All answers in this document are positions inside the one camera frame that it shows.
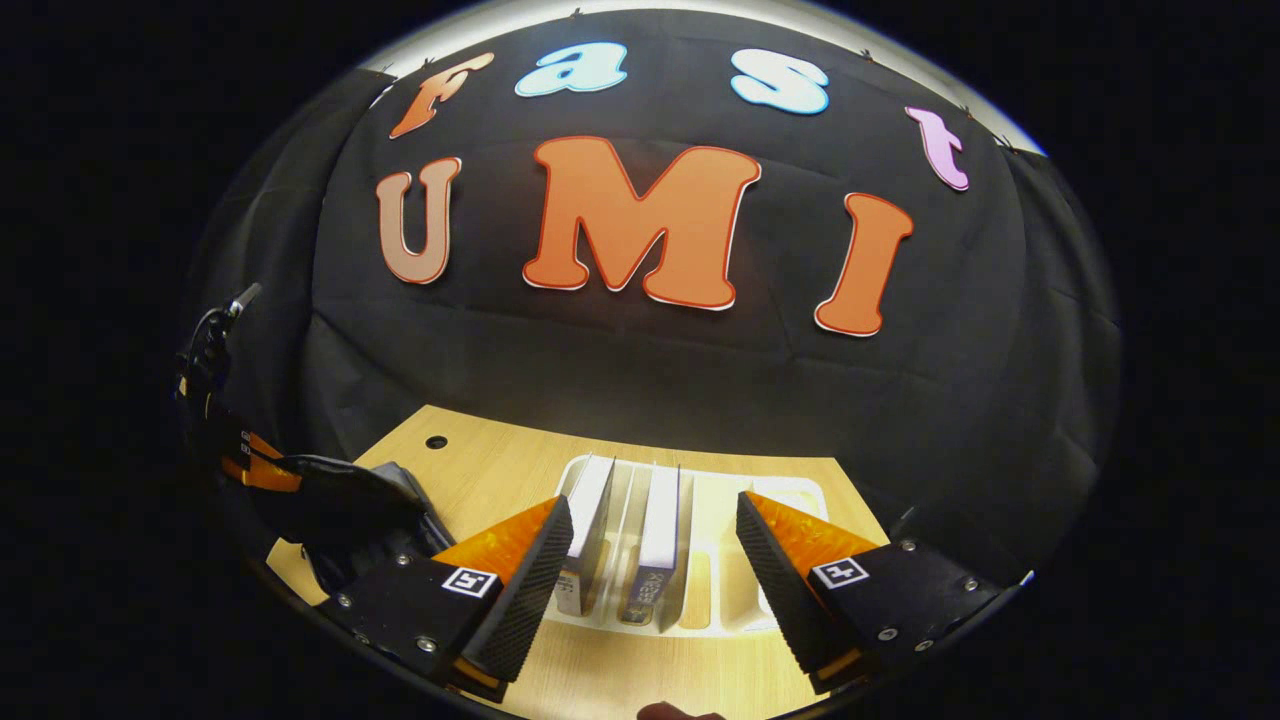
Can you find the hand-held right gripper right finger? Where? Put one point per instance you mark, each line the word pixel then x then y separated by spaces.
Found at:
pixel 780 590

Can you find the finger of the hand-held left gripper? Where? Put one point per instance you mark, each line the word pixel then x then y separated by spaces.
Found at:
pixel 262 470

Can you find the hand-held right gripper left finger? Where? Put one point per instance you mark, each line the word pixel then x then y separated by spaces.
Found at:
pixel 530 590

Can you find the white bookshelf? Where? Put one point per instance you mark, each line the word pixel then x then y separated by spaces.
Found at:
pixel 715 540

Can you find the black and white book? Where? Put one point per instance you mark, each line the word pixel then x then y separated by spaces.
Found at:
pixel 590 520

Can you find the grey schoolbag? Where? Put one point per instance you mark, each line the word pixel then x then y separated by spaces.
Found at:
pixel 350 505

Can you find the blue spine book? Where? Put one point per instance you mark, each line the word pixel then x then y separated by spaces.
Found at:
pixel 658 540

